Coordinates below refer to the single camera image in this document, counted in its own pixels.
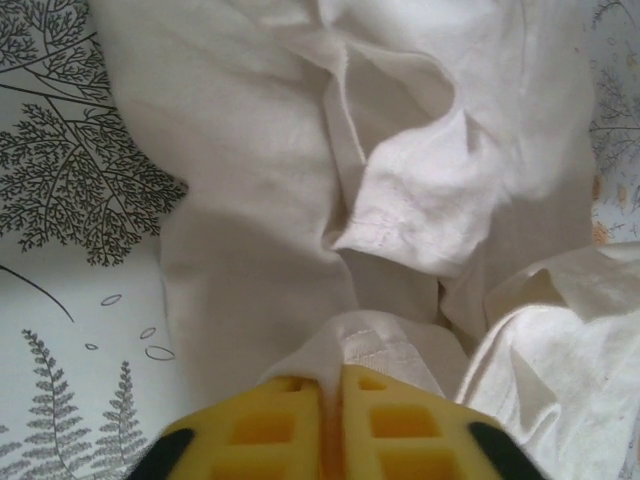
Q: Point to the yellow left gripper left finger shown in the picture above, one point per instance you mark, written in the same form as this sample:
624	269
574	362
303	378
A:
265	440

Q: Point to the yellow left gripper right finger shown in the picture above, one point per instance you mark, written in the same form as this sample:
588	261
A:
400	440

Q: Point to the cream t-shirt with robot print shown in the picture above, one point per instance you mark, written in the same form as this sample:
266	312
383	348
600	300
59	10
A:
250	150

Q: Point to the floral patterned tablecloth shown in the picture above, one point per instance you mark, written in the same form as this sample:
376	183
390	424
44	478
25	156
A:
75	325

